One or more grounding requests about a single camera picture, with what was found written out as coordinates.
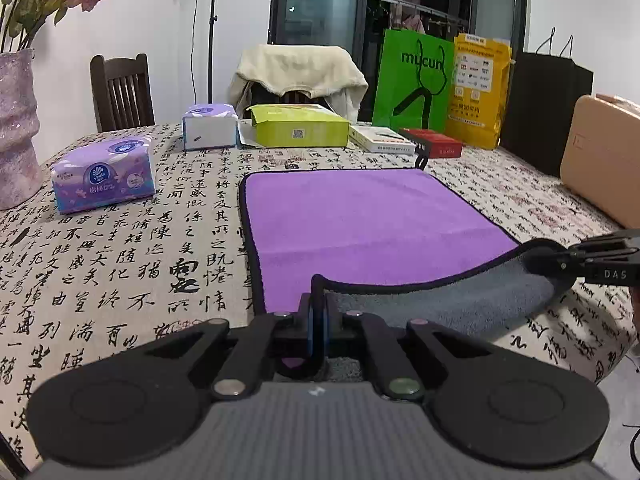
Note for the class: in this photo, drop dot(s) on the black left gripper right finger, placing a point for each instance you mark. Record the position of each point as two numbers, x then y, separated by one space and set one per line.
384 353

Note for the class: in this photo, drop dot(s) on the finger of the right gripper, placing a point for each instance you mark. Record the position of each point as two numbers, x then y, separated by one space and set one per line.
570 261

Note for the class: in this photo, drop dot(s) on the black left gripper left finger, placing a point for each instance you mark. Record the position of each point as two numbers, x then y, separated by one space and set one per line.
274 347

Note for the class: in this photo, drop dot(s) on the purple grey microfibre towel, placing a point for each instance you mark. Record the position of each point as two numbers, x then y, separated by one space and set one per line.
393 242

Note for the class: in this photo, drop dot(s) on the red black flat box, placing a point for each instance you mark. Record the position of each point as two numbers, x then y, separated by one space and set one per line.
436 144

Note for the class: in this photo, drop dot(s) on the black paper bag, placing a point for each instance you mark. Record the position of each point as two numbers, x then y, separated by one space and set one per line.
544 91

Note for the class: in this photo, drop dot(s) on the white flat box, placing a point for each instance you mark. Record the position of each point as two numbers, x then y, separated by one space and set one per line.
381 140

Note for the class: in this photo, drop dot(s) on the yellow paper bag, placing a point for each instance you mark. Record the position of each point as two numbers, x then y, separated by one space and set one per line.
479 89

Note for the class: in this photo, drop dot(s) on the lime green cardboard box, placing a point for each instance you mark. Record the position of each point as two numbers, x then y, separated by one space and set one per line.
298 126

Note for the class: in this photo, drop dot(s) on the green mucun paper bag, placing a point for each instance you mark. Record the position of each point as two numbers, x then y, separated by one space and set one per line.
414 81

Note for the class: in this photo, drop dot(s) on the purple white tissue pack far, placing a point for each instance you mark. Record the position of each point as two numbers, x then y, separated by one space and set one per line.
213 125

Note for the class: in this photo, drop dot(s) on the purple tissue pack near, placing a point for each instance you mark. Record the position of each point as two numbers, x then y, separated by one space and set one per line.
104 173

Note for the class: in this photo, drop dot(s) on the chair with cream cloth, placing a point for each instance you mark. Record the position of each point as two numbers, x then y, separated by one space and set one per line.
295 97

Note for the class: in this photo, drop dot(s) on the cream cloth on chair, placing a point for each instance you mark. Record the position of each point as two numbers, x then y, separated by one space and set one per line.
314 71

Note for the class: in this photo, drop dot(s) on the dark wooden chair left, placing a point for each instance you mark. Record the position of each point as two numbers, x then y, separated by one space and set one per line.
121 92

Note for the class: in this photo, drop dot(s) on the glittery pink vase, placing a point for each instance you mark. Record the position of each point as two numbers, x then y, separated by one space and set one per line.
21 176

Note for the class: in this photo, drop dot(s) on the dark framed glass door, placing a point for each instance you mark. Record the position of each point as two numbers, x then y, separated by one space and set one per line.
359 26

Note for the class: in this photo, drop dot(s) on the black light stand pole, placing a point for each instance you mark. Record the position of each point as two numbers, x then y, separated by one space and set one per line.
210 50

